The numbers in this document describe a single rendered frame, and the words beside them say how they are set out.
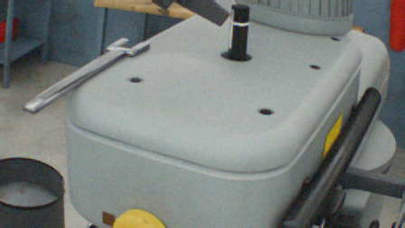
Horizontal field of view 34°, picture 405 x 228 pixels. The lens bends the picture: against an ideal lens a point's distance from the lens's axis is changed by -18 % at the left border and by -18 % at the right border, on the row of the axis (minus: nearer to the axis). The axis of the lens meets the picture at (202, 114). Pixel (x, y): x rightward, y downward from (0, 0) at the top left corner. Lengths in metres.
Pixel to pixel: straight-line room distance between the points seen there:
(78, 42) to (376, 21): 2.63
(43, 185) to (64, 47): 3.10
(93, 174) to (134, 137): 0.08
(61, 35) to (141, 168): 5.64
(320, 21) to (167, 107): 0.36
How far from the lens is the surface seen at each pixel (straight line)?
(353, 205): 1.37
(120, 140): 0.75
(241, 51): 0.90
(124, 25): 5.98
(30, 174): 3.41
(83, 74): 0.81
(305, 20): 1.04
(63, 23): 6.33
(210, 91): 0.80
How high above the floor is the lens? 2.19
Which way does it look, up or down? 23 degrees down
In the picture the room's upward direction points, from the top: 5 degrees clockwise
